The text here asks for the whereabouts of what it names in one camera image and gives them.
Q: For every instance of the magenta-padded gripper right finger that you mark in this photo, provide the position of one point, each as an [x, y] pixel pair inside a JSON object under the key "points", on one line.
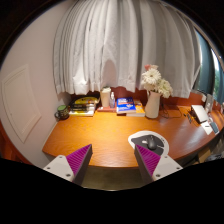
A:
{"points": [[161, 166]]}

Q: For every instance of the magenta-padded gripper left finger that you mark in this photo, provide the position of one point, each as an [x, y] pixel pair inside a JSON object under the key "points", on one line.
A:
{"points": [[63, 166]]}

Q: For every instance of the dark grey computer mouse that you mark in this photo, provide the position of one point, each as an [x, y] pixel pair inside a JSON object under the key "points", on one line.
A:
{"points": [[152, 143]]}

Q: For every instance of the white and black mouse pad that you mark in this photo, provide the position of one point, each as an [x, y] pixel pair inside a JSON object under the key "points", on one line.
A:
{"points": [[138, 140]]}

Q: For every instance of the dark mug with green inside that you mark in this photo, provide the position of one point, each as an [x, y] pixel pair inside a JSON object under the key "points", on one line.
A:
{"points": [[62, 112]]}

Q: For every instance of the yellow-orange book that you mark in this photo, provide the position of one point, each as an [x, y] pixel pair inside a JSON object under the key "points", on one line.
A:
{"points": [[140, 111]]}

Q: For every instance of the white notepad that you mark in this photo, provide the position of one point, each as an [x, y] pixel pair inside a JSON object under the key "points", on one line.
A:
{"points": [[206, 128]]}

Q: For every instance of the white ceramic vase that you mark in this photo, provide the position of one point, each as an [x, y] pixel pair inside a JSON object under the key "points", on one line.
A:
{"points": [[152, 106]]}

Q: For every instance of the white laptop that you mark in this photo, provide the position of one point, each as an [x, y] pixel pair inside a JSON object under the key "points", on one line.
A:
{"points": [[200, 113]]}

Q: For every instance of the yellow and black book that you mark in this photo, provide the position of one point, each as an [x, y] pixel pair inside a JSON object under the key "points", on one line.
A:
{"points": [[86, 100]]}

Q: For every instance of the blue book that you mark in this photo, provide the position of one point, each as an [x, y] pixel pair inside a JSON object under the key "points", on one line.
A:
{"points": [[125, 105]]}

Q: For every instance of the red book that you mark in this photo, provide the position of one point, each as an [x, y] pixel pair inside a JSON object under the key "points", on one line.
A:
{"points": [[106, 109]]}

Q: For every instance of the cream tumbler cup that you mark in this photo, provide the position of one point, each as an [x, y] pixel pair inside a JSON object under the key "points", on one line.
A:
{"points": [[105, 98]]}

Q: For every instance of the clear spray bottle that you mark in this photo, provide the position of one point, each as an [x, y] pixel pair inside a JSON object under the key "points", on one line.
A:
{"points": [[112, 101]]}

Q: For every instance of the white flower bouquet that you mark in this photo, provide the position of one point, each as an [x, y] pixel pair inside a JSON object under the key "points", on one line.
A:
{"points": [[153, 78]]}

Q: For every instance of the dark teal curtain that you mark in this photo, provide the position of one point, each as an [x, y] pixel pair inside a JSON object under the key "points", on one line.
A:
{"points": [[206, 70]]}

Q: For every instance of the white pleated curtain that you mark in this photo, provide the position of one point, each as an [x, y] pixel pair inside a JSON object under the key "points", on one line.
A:
{"points": [[126, 46]]}

